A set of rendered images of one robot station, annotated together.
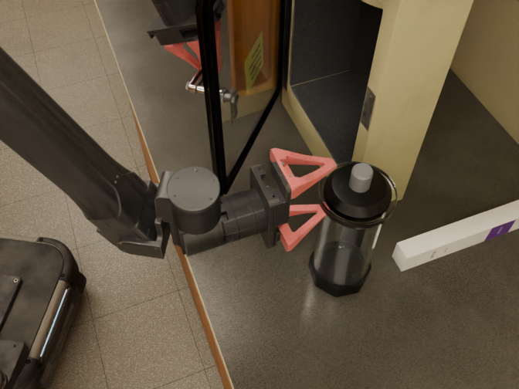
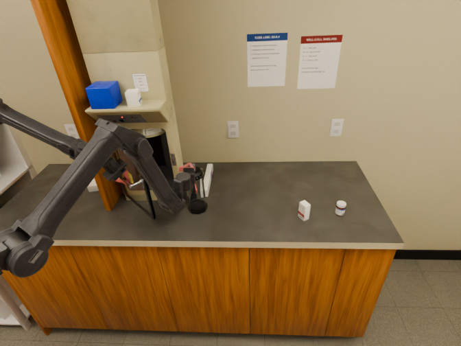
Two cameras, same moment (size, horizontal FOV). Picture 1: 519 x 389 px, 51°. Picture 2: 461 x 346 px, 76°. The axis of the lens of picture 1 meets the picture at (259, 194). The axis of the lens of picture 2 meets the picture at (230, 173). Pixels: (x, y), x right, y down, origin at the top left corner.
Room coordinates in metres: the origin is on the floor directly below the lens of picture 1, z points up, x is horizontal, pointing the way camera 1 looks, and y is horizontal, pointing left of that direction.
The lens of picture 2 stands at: (-0.24, 0.86, 1.94)
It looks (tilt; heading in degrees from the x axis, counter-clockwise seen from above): 33 degrees down; 296
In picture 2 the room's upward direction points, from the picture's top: 3 degrees counter-clockwise
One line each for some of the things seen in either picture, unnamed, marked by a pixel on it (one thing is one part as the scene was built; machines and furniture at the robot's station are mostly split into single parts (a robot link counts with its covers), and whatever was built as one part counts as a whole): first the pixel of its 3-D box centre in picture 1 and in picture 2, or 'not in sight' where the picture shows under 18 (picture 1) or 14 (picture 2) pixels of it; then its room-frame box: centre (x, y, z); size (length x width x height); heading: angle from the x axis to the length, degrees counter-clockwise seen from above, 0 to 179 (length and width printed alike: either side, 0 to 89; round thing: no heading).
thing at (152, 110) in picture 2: not in sight; (129, 115); (0.68, -0.05, 1.46); 0.32 x 0.11 x 0.10; 21
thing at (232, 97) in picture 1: (230, 106); not in sight; (0.59, 0.04, 1.18); 0.02 x 0.02 x 0.06; 68
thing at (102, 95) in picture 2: not in sight; (104, 95); (0.76, -0.02, 1.56); 0.10 x 0.10 x 0.09; 21
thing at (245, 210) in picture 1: (245, 214); (186, 187); (0.39, 0.02, 1.20); 0.07 x 0.07 x 0.10; 21
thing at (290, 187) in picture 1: (299, 180); (188, 171); (0.41, -0.05, 1.23); 0.09 x 0.07 x 0.07; 111
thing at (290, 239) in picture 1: (296, 213); not in sight; (0.41, -0.05, 1.16); 0.09 x 0.07 x 0.07; 111
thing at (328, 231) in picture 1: (347, 232); (195, 190); (0.45, -0.13, 1.06); 0.11 x 0.11 x 0.21
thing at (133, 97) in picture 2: not in sight; (133, 97); (0.65, -0.07, 1.54); 0.05 x 0.05 x 0.06; 27
